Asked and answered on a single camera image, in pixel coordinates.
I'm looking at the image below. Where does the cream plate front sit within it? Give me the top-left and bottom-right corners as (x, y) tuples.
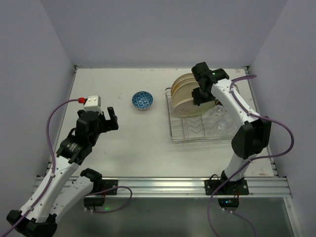
(171, 98), (215, 118)

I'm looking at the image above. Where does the blue patterned bowl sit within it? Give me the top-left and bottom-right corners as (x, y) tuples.
(132, 91), (154, 111)

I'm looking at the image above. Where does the clear glass back left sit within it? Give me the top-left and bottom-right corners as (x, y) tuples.
(211, 105), (227, 121)

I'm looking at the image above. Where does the aluminium mounting rail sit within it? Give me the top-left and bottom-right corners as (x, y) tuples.
(31, 176), (293, 198)

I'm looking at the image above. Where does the metal wire dish rack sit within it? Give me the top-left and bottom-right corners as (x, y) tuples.
(165, 87), (238, 143)

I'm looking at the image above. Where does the cream plate back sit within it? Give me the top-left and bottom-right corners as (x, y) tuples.
(176, 73), (194, 80)

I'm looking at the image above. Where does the clear glass front left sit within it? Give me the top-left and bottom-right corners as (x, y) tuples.
(215, 119), (236, 136)

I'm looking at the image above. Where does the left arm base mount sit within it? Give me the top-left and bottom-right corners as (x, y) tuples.
(83, 179), (119, 209)

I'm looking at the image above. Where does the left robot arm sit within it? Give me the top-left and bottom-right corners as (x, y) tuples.
(6, 107), (119, 237)

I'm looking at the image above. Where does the cream plate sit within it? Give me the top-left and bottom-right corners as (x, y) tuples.
(171, 82), (199, 105)
(171, 77), (196, 91)
(176, 73), (194, 80)
(171, 98), (215, 118)

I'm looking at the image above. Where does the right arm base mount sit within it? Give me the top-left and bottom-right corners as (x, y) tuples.
(204, 173), (249, 210)

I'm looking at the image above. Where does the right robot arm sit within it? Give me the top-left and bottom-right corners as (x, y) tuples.
(192, 62), (272, 192)

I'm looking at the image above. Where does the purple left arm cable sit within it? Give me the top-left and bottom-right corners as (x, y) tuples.
(0, 97), (133, 235)

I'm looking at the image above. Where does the clear glass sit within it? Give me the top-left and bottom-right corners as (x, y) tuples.
(211, 105), (227, 121)
(215, 119), (236, 136)

